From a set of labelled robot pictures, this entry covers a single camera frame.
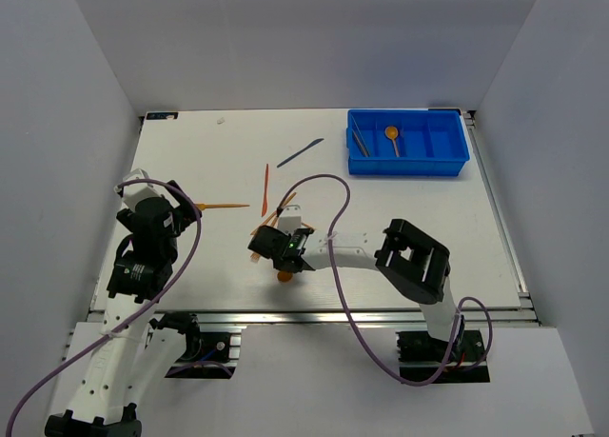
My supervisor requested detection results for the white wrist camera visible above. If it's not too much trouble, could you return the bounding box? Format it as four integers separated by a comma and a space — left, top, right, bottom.
276, 204, 303, 235
114, 169, 161, 211

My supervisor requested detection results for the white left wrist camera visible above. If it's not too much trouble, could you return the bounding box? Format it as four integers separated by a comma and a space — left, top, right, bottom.
114, 169, 161, 211

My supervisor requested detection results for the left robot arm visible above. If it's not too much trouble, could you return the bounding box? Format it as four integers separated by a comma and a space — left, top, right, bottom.
44, 171, 202, 436

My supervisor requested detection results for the orange plastic knife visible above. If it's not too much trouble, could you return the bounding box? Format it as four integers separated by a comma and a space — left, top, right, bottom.
250, 191, 297, 236

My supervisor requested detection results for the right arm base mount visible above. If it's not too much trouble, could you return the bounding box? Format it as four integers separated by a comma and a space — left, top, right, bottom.
397, 330, 491, 384

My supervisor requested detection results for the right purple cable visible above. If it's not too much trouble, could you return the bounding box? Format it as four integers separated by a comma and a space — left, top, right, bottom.
276, 173, 494, 387

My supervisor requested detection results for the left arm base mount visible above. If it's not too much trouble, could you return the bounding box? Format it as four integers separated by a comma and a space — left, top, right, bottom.
149, 312, 236, 379

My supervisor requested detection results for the yellow fork near left arm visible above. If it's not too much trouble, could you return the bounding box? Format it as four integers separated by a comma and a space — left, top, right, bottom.
196, 203, 249, 211

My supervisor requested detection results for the red plastic knife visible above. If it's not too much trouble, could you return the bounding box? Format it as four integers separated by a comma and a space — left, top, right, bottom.
261, 164, 270, 216

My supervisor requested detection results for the blue compartment tray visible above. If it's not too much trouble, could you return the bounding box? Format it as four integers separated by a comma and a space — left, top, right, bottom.
346, 109, 470, 177

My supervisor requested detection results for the dark label sticker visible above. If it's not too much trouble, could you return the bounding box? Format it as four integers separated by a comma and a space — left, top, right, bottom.
146, 112, 179, 121

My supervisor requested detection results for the aluminium table rail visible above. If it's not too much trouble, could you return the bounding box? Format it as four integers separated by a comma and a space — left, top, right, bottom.
191, 299, 539, 325

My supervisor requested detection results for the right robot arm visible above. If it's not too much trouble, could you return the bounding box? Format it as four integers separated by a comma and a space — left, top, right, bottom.
248, 219, 464, 360

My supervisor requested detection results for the dark blue plastic knife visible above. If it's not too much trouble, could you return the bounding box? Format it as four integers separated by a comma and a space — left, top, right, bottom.
276, 138, 324, 169

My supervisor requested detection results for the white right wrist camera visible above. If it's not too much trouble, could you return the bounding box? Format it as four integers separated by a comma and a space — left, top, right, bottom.
276, 204, 303, 235

